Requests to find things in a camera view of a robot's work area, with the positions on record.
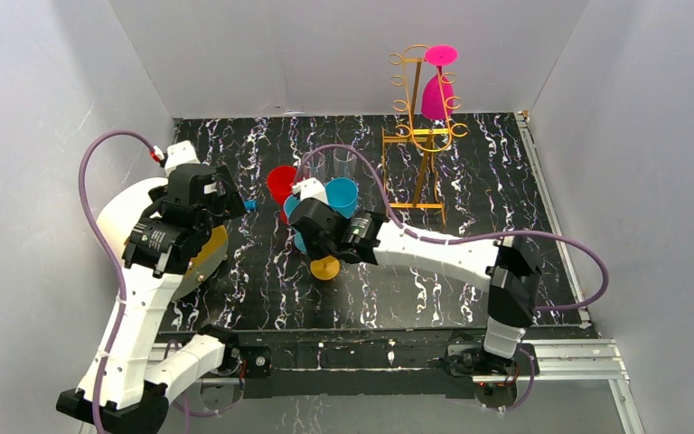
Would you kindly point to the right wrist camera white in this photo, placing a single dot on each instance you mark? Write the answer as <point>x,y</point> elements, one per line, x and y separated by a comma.
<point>310,188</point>

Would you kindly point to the clear champagne flute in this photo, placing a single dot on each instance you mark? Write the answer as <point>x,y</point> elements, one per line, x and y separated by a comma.
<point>344,162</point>
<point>314,166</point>

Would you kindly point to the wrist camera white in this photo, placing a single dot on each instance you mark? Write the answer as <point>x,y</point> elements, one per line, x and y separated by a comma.
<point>179,154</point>
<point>310,188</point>

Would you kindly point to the white orange cylinder spool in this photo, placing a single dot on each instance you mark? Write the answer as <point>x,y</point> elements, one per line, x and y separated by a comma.
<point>118,217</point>

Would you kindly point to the yellow wine glass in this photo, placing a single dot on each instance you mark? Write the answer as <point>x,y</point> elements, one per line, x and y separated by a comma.
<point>325,269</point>

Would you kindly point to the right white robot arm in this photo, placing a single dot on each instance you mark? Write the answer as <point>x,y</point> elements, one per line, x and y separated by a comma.
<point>506,268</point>

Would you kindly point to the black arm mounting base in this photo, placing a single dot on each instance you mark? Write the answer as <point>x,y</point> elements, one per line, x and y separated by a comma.
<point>448,361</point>

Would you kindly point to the red wine glass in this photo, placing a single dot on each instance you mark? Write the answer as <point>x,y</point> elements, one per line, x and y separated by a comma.
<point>279,183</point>

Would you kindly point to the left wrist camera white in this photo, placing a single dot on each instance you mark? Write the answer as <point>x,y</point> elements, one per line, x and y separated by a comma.
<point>179,154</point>

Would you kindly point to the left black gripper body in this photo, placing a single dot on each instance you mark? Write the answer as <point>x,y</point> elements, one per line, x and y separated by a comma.
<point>225,195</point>

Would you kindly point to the pink wine glass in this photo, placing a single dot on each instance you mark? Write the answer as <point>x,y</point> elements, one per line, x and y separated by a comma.
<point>438,99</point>

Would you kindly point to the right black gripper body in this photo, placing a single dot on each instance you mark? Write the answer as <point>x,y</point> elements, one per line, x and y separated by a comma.
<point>309,224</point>

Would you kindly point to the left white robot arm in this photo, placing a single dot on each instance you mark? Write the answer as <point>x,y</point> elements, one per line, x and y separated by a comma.
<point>164,233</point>

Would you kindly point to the gold wire glass rack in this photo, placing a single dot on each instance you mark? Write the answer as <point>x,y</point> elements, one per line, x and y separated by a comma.
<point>429,137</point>

